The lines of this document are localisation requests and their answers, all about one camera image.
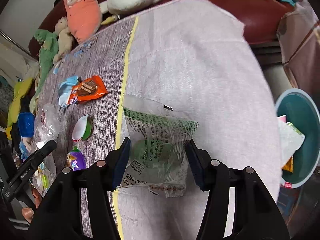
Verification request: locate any green white jelly cup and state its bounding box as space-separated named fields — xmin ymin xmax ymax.
xmin=72 ymin=114 xmax=92 ymax=142

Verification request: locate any clear green printed plastic bag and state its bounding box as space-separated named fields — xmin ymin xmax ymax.
xmin=121 ymin=94 xmax=199 ymax=198

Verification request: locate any light blue wrapper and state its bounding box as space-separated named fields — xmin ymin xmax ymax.
xmin=58 ymin=75 xmax=79 ymax=108

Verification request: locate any orange chocolate wafer wrapper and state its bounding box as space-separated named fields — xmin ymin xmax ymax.
xmin=67 ymin=75 xmax=108 ymax=105

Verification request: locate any orange meat floss bread wrapper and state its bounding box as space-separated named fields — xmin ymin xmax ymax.
xmin=282 ymin=156 xmax=293 ymax=173

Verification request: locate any pink paper cup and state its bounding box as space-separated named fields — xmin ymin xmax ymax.
xmin=278 ymin=115 xmax=287 ymax=123

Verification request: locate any blue trash bin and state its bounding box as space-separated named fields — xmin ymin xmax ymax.
xmin=275 ymin=88 xmax=319 ymax=189

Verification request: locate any person's left hand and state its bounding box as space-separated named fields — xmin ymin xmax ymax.
xmin=21 ymin=187 xmax=43 ymax=224

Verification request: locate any blue scrub sponge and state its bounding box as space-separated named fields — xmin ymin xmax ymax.
xmin=18 ymin=112 xmax=35 ymax=138

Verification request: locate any yellow plush toy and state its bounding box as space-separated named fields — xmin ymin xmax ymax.
xmin=5 ymin=77 xmax=33 ymax=140

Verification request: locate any light green crocodile plush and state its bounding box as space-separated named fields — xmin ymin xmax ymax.
xmin=29 ymin=29 xmax=59 ymax=113

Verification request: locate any grey purple tablecloth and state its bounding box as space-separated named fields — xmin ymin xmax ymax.
xmin=31 ymin=0 xmax=283 ymax=240

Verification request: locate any beige bear plush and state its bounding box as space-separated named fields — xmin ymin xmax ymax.
xmin=53 ymin=16 xmax=74 ymax=64

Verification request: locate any pink carrot plush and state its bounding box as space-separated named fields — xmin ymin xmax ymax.
xmin=63 ymin=0 xmax=103 ymax=44

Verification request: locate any plaid checked bedsheet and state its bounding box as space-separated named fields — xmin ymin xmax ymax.
xmin=277 ymin=0 xmax=319 ymax=101

